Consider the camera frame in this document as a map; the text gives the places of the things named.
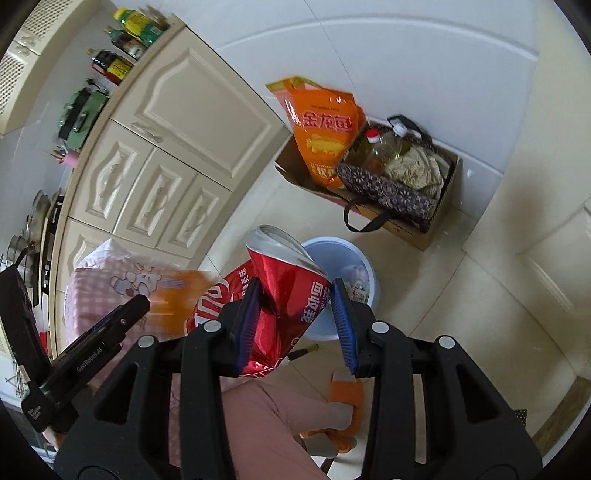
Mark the black rod with yellow tip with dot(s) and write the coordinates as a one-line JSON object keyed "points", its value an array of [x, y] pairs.
{"points": [[300, 354]]}

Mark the dark glass bottle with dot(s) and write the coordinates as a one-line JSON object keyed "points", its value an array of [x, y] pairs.
{"points": [[122, 39]]}

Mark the open cardboard box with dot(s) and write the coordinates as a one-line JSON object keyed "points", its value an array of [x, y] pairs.
{"points": [[291, 166]]}

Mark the pink checked tablecloth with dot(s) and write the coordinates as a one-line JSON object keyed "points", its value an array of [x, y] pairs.
{"points": [[106, 277]]}

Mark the person's pink trouser leg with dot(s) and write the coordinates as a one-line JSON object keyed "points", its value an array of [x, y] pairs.
{"points": [[277, 424]]}

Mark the yellow green plastic bottle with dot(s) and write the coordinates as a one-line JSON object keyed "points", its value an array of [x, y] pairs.
{"points": [[138, 21]]}

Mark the dark patterned stool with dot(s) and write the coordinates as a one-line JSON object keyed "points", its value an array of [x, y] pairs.
{"points": [[519, 417]]}

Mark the bag of dried noodles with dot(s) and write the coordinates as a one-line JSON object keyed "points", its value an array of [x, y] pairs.
{"points": [[415, 168]]}

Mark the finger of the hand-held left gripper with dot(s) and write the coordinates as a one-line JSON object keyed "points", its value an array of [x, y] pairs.
{"points": [[94, 326], [129, 314]]}

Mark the pink utensil holder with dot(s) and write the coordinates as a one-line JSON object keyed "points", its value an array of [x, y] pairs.
{"points": [[71, 159]]}

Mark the clear plastic wrap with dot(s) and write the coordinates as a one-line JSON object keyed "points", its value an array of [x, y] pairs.
{"points": [[360, 277]]}

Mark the wide lattice door wall cabinet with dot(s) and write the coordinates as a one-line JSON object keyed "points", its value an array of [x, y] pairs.
{"points": [[27, 69]]}

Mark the blue plastic bin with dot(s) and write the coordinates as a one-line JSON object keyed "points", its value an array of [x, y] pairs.
{"points": [[323, 251]]}

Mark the steel frying pan with lid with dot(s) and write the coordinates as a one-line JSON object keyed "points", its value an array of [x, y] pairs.
{"points": [[39, 212]]}

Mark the green electric cooker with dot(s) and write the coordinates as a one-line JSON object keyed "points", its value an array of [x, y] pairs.
{"points": [[83, 115]]}

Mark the cream base cabinet unit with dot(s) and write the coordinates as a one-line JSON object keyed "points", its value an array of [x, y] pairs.
{"points": [[194, 106]]}

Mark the cream door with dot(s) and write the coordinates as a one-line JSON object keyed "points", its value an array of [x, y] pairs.
{"points": [[554, 277]]}

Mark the orange rice bag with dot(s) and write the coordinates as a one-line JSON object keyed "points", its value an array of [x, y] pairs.
{"points": [[323, 129]]}

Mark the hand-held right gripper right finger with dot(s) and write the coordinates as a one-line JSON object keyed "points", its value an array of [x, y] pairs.
{"points": [[344, 323]]}

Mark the red crushed can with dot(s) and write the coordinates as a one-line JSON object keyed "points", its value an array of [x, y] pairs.
{"points": [[286, 286]]}

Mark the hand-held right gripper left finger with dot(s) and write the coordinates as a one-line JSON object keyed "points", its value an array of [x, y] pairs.
{"points": [[247, 323]]}

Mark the orange crushed can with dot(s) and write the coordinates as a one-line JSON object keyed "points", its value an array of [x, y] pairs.
{"points": [[184, 295]]}

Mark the clear cooking oil bottle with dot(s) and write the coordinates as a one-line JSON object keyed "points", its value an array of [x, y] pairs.
{"points": [[378, 152]]}

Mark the orange slipper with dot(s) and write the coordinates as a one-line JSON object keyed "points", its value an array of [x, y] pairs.
{"points": [[344, 392]]}

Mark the steel steamer pot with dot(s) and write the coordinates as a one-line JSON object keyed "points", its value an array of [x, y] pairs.
{"points": [[21, 249]]}

